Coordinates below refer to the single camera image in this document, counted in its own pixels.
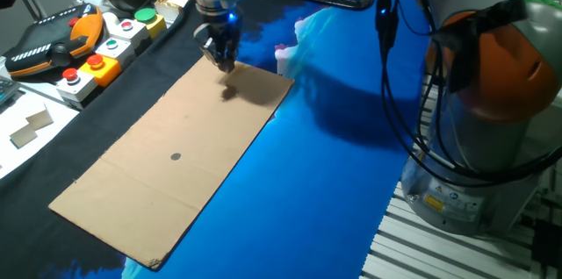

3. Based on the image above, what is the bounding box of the blue printed cloth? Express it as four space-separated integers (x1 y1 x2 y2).
39 0 431 279

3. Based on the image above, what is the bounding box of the white paper sheet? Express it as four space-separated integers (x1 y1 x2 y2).
0 89 80 180

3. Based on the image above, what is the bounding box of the brown cardboard sheet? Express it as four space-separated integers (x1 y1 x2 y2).
47 52 296 271

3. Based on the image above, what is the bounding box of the black cable strap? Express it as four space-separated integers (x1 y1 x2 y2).
432 0 528 94

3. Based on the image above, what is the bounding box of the black cable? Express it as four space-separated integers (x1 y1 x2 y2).
403 0 562 182

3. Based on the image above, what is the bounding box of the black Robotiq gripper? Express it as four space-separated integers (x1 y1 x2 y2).
193 10 243 72

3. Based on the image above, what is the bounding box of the grey keypad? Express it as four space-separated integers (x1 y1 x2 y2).
0 75 22 107

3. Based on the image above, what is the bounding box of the grey box red button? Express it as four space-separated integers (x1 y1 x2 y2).
55 67 97 104
107 18 150 50

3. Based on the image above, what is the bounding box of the grey box green-white button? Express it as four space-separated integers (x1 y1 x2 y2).
95 37 137 69

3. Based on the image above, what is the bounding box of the small cardboard square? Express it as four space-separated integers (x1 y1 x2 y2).
25 105 54 131
8 123 39 149

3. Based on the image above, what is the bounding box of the orange box red button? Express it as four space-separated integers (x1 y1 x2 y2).
77 54 123 88

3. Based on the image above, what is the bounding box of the black cable blue-lit connector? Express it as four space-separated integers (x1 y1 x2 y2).
375 0 562 189

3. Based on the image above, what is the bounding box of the yellow box green button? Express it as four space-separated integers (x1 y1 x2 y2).
133 7 168 39

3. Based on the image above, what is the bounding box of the small printed cardboard box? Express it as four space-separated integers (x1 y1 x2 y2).
153 0 193 24

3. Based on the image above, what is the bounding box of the black orange teach pendant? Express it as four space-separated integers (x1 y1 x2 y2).
4 3 105 79

